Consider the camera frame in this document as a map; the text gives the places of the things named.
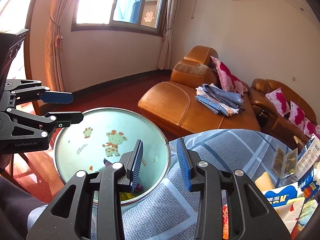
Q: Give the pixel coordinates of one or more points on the stack of folded blue cloths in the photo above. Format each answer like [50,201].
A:
[219,101]

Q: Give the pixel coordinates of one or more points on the orange leather chaise sofa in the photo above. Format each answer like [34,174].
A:
[172,104]

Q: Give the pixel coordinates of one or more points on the pink floral pillow left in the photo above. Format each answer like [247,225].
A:
[279,101]

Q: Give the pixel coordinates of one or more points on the pink floral pillow middle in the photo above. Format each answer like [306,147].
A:
[297,116]

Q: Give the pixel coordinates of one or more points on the yellow sponge wedge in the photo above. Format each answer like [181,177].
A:
[264,182]

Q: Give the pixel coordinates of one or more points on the person's left hand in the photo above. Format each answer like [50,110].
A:
[5,160]

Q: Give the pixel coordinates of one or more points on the blue plaid tablecloth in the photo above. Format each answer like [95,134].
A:
[167,218]

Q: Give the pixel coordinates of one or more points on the brown leather three-seat sofa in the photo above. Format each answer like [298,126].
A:
[269,120]

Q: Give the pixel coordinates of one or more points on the window with brown frame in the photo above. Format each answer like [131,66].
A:
[138,16]

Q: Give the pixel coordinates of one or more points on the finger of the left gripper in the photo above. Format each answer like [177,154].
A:
[65,119]
[57,97]

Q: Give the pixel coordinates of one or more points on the mint enamel basin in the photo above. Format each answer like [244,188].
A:
[102,137]

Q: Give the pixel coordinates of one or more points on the blue Look milk carton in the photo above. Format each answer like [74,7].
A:
[295,203]

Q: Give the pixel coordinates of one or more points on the pink floral pillow right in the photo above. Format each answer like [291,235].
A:
[310,128]

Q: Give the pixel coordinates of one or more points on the beige curtain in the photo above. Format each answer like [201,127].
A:
[165,54]

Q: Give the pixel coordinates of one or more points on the clear gold snack packet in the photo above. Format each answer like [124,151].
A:
[290,163]

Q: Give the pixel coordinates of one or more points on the pink floral pillow on chaise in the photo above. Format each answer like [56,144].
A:
[228,81]

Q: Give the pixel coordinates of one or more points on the tall white blue carton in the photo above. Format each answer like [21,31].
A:
[306,158]

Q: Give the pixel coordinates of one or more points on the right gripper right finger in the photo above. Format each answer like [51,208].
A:
[250,215]

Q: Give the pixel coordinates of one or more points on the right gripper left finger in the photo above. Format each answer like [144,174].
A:
[69,214]

